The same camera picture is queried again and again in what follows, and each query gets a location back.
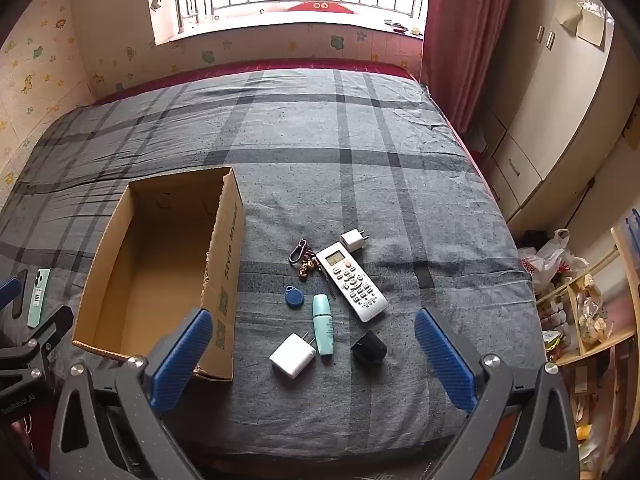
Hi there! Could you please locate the green phone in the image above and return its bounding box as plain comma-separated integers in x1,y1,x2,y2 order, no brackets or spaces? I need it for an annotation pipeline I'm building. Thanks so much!
26,268,52,328

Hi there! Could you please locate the small white charger plug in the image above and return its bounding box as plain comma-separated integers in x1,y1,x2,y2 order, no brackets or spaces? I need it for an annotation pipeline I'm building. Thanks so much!
340,228,370,253

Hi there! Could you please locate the large white charger plug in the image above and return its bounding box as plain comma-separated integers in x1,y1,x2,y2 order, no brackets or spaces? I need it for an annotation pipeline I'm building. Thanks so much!
269,332,318,380

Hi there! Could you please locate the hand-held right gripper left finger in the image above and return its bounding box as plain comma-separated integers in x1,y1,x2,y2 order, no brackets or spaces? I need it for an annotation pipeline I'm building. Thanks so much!
50,307,216,480

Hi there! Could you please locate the red mat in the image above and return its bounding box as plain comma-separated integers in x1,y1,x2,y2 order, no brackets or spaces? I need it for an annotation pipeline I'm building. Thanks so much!
285,1,358,15

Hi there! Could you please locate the clear bag of snacks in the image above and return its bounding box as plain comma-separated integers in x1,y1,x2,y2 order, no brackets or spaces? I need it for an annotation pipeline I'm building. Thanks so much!
577,275,615,346

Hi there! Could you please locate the black phone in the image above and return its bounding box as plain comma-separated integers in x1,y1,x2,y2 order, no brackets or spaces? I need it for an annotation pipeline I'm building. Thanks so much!
12,268,29,319

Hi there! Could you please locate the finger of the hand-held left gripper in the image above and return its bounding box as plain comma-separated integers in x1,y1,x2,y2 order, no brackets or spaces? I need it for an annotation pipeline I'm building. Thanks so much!
0,276,21,311
0,305,74,396

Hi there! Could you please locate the white plastic bag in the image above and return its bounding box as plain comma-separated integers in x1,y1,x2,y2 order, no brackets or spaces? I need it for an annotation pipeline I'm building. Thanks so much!
517,229,588,293

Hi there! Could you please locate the beige wardrobe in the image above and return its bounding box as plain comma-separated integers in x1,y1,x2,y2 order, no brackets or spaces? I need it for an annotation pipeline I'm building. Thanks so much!
480,0,640,231

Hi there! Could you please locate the beige paper sheet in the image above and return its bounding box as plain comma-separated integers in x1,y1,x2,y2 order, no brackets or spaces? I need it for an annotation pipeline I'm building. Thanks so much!
555,0,608,48

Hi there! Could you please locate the cardboard box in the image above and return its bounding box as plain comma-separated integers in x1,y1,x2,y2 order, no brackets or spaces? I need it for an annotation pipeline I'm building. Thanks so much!
71,166,246,382

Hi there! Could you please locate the keychain with carabiner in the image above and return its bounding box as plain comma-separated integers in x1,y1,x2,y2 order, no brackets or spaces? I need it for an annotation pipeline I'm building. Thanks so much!
289,238,335,302

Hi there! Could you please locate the white remote control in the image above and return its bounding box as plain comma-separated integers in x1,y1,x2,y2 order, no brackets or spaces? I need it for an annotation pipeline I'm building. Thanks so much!
316,242,389,323

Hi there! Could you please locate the wooden shelf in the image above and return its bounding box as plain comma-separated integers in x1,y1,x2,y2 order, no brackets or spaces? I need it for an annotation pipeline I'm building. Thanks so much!
537,210,640,461

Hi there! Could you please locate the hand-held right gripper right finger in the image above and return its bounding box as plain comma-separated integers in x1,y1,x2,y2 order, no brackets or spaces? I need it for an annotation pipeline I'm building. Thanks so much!
414,307,581,480

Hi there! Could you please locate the gray plaid bedsheet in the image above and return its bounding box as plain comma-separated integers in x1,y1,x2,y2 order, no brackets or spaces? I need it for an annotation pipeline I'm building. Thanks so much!
0,69,546,461

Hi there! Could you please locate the teal tube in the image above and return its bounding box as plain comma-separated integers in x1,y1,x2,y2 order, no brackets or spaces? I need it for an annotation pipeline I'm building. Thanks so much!
312,294,335,357

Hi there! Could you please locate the red curtain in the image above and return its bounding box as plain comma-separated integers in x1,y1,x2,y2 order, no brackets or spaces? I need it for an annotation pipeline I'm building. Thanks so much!
420,0,521,136

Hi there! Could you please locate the black cylinder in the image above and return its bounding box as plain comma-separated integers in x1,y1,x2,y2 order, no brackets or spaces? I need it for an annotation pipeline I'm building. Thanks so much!
350,330,388,365

